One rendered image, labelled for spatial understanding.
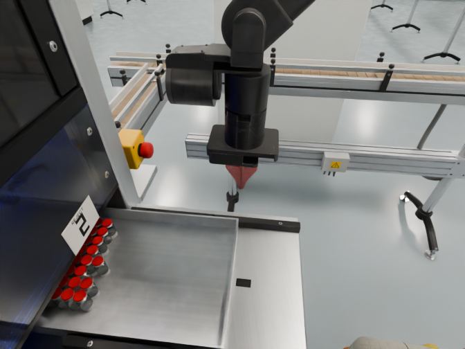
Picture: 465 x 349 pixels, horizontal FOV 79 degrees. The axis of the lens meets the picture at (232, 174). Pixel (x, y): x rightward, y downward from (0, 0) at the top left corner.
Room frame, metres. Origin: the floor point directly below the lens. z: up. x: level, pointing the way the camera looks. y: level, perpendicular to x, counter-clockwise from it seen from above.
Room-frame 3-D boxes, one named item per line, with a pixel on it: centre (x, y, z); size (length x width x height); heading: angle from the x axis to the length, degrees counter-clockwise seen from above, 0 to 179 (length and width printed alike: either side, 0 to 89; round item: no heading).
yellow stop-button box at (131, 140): (0.56, 0.26, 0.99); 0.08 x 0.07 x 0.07; 83
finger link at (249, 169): (0.35, 0.00, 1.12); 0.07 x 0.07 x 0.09; 83
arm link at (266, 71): (0.34, -0.01, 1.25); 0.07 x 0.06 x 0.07; 84
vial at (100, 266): (0.29, 0.26, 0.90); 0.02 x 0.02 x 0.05
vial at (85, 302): (0.22, 0.26, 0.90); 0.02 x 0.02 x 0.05
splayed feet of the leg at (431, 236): (1.10, -1.14, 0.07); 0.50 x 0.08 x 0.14; 173
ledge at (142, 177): (0.58, 0.30, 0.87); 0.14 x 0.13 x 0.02; 83
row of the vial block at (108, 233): (0.30, 0.28, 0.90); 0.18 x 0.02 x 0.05; 174
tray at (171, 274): (0.29, 0.17, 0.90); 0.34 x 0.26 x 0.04; 84
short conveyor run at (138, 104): (0.86, 0.37, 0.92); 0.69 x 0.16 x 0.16; 173
